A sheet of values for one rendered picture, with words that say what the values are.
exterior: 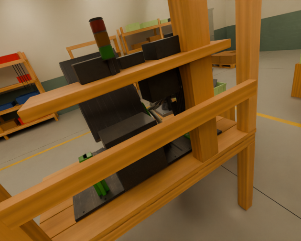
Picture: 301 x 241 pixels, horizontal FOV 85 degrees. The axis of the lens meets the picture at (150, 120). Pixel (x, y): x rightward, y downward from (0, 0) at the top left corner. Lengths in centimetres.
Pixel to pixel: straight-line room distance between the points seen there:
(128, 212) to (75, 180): 39
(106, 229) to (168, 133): 56
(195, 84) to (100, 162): 56
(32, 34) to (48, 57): 72
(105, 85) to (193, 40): 45
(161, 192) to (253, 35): 100
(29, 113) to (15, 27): 619
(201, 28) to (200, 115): 39
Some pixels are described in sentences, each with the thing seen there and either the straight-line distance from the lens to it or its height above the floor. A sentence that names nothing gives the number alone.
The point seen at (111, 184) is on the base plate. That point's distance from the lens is 112.
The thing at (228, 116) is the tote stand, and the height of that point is 56.
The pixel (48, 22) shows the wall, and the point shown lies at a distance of 668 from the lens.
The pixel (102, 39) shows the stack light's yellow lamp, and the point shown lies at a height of 167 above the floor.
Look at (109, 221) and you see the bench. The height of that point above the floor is 88.
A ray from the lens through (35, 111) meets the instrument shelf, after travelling 60.
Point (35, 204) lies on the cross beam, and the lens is 74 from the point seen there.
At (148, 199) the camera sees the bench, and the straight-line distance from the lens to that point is 98.
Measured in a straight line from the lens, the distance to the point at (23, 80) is 614.
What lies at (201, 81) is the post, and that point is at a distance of 88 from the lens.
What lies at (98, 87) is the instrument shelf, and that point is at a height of 153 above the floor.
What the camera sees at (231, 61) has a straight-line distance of 678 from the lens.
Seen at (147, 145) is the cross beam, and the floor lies 123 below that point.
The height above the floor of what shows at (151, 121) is 124.
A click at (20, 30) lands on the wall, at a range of 672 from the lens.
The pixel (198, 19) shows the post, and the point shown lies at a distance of 86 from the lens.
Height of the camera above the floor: 163
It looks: 26 degrees down
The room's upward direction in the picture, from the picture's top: 16 degrees counter-clockwise
